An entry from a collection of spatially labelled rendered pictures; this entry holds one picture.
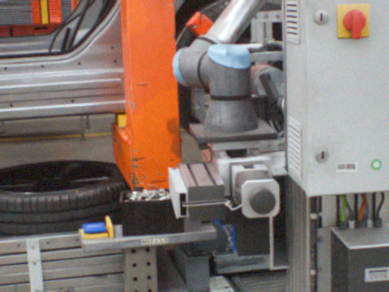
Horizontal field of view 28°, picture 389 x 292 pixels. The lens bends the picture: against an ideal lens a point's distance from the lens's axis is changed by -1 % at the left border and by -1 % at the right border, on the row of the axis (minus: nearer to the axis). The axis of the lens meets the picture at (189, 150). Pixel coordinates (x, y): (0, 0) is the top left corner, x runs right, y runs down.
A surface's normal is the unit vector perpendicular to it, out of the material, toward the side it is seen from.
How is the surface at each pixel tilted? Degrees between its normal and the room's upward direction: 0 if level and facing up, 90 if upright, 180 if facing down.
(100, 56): 90
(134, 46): 90
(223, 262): 90
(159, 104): 90
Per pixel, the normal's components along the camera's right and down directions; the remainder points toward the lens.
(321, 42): 0.09, 0.19
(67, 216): 0.33, 0.18
